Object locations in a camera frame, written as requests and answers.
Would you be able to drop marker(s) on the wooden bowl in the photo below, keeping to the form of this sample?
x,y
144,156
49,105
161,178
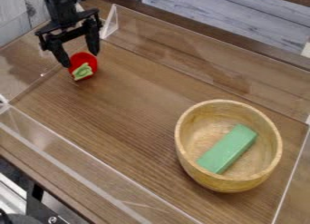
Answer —
x,y
202,125

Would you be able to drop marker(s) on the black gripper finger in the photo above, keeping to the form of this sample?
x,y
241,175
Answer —
x,y
92,36
58,51

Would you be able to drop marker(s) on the red plush tomato toy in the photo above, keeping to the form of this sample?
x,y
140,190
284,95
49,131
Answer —
x,y
84,66

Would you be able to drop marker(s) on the clear acrylic corner bracket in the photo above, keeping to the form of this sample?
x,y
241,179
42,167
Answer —
x,y
110,24

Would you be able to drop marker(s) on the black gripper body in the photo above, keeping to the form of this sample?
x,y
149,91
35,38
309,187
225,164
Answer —
x,y
65,16

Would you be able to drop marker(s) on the clear acrylic tray wall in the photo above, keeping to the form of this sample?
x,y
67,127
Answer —
x,y
96,140

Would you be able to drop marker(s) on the black metal table bracket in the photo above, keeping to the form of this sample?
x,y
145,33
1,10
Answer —
x,y
38,210

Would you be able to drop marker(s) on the green rectangular block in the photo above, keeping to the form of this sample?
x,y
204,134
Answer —
x,y
225,152

